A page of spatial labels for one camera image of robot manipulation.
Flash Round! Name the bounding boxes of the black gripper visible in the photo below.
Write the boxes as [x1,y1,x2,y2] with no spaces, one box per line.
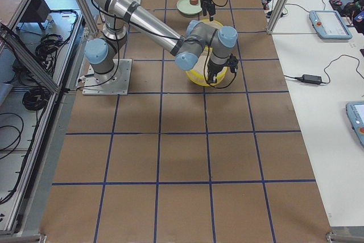
[205,59,227,84]
[200,0,215,21]

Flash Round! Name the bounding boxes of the yellow top steamer layer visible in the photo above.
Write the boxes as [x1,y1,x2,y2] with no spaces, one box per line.
[186,47,212,87]

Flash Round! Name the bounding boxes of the yellow steamer layer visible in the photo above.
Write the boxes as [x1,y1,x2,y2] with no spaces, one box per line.
[186,47,212,87]
[200,19,223,29]

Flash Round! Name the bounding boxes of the brown steamed bun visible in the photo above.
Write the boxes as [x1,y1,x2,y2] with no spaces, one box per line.
[189,0,198,6]

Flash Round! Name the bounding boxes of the yellow bottom steamer layer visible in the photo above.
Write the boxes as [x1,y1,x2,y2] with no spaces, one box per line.
[200,19,223,29]

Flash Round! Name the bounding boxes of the light green plate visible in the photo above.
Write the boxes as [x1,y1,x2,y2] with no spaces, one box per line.
[176,0,202,15]

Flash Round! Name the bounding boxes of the black power adapter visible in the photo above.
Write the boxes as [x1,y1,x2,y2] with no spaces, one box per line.
[295,74,322,85]

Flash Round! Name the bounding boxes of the blue teach pendant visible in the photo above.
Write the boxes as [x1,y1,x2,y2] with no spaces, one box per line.
[309,10,352,40]
[346,101,364,146]

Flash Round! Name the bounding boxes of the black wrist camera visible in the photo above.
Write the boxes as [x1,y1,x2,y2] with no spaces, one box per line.
[227,53,238,74]

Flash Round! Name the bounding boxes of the black coiled cables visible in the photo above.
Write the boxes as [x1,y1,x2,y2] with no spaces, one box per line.
[34,34,72,70]

